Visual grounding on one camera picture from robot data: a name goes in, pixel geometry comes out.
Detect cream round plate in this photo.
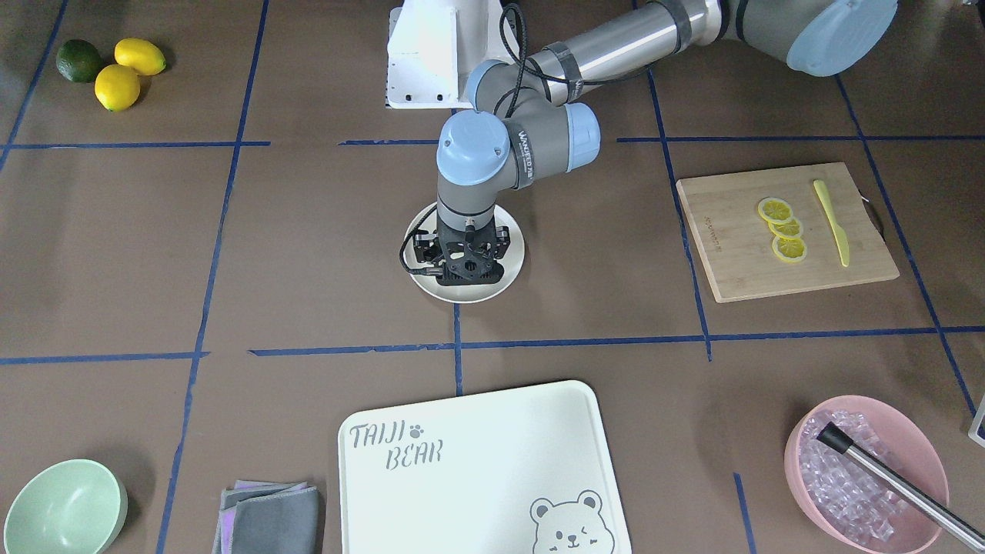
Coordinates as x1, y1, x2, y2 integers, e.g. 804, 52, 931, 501
401, 202, 526, 304

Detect white bear tray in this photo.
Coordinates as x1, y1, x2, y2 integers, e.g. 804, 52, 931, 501
338, 381, 633, 553

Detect bamboo cutting board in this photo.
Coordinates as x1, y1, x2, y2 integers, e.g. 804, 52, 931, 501
676, 162, 900, 304

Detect lemon slice top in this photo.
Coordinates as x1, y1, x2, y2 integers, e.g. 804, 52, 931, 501
756, 197, 794, 225

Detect lemon slice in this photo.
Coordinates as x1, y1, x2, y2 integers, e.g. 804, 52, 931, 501
756, 197, 794, 225
767, 217, 803, 239
771, 236, 808, 263

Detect grey folded cloth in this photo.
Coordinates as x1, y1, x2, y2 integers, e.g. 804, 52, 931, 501
231, 484, 320, 553

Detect lemon slice bottom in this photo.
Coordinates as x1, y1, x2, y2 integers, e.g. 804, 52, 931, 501
771, 236, 808, 263

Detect lemon slice middle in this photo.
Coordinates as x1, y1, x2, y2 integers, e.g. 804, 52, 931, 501
767, 217, 803, 239

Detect purple folded cloth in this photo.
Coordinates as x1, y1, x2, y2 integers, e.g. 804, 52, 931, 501
212, 480, 309, 553

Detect yellow plastic knife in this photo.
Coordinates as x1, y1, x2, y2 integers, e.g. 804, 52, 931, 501
812, 179, 851, 268

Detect yellow lemon upper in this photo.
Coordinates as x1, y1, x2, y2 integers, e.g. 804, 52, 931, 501
114, 38, 168, 76

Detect yellow lemon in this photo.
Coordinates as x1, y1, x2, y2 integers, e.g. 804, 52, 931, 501
114, 38, 168, 76
94, 64, 142, 112

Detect yellow lemon lower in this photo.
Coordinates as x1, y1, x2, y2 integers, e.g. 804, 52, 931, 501
94, 64, 142, 112

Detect metal black-tipped tongs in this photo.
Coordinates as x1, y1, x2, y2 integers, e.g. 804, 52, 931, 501
815, 422, 984, 553

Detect pink bowl with ice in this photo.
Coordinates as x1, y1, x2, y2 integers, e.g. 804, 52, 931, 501
783, 394, 951, 553

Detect green bowl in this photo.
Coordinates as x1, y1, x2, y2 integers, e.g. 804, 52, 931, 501
3, 459, 128, 553

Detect white object edge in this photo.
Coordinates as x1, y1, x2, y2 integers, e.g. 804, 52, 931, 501
967, 396, 985, 448

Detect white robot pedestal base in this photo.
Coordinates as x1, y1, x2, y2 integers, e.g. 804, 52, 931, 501
385, 1, 519, 109

